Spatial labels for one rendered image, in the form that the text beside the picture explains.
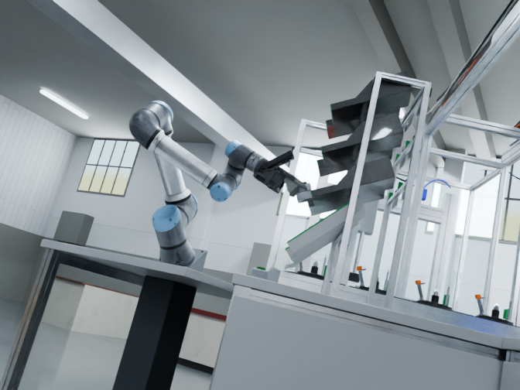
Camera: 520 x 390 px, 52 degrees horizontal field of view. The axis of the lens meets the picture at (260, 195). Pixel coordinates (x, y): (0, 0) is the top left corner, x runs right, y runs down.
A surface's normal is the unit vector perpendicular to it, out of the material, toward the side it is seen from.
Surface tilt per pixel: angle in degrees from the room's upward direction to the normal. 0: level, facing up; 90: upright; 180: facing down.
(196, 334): 90
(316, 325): 90
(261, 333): 90
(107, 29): 90
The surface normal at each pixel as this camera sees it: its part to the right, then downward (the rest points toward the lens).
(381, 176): -0.18, -0.28
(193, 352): -0.46, -0.33
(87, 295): 0.86, 0.08
